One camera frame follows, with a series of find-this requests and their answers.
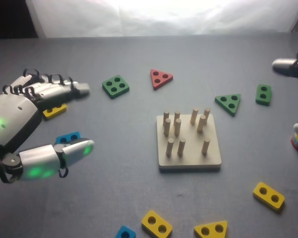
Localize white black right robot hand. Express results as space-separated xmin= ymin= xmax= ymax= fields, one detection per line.
xmin=272 ymin=49 xmax=298 ymax=139

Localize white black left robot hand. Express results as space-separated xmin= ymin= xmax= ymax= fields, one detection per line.
xmin=0 ymin=68 xmax=95 ymax=184

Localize green rectangular two-hole block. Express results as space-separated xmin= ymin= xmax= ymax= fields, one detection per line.
xmin=255 ymin=84 xmax=273 ymax=107

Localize yellow rectangular two-hole block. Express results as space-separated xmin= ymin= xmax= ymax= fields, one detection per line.
xmin=42 ymin=103 xmax=68 ymax=120
xmin=141 ymin=210 xmax=173 ymax=238
xmin=253 ymin=182 xmax=286 ymax=211

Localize blue square four-hole block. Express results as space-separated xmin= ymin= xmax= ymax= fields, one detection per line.
xmin=56 ymin=131 xmax=81 ymax=145

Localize green triangle three-hole block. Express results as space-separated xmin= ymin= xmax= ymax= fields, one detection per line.
xmin=215 ymin=93 xmax=241 ymax=117

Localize green square four-hole block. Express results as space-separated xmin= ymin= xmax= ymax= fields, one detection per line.
xmin=101 ymin=74 xmax=130 ymax=99

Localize wooden peg board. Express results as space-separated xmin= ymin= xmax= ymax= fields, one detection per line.
xmin=156 ymin=107 xmax=223 ymax=171

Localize red triangle three-hole block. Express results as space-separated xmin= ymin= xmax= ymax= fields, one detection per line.
xmin=150 ymin=69 xmax=174 ymax=90

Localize blue block with hole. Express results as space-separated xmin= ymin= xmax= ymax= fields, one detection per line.
xmin=115 ymin=225 xmax=137 ymax=238

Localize yellow triangle three-hole block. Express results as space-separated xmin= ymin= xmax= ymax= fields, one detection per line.
xmin=194 ymin=220 xmax=228 ymax=238

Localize grey table cloth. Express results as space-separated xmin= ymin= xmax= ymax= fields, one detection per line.
xmin=0 ymin=33 xmax=298 ymax=238

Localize white backdrop sheet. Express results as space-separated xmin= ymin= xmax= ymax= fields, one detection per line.
xmin=27 ymin=0 xmax=298 ymax=38

